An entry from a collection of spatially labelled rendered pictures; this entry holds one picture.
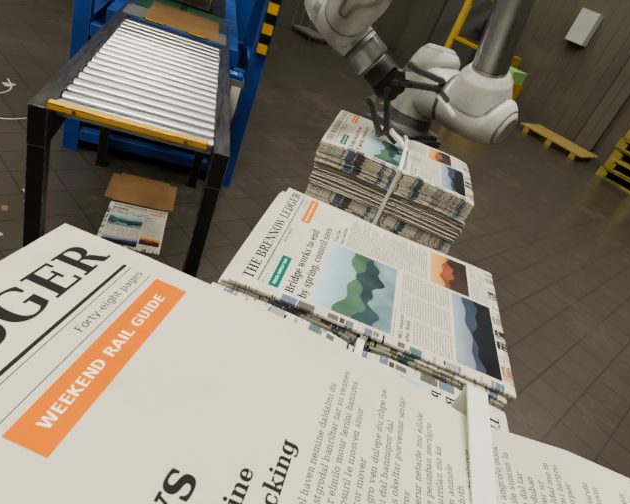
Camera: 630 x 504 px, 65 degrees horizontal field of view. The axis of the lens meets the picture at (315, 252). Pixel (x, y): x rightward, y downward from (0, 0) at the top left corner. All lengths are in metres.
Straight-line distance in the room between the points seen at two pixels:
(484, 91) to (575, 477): 1.34
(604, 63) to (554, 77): 0.77
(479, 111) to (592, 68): 8.26
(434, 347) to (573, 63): 9.32
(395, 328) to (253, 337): 0.44
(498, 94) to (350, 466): 1.40
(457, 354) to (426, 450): 0.46
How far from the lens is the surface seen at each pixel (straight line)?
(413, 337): 0.62
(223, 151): 1.55
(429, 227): 1.18
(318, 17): 1.19
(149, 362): 0.17
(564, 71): 9.87
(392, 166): 1.14
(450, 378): 0.62
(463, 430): 0.21
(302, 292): 0.60
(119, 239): 2.42
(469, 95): 1.52
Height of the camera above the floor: 1.42
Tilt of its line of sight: 31 degrees down
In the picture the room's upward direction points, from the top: 23 degrees clockwise
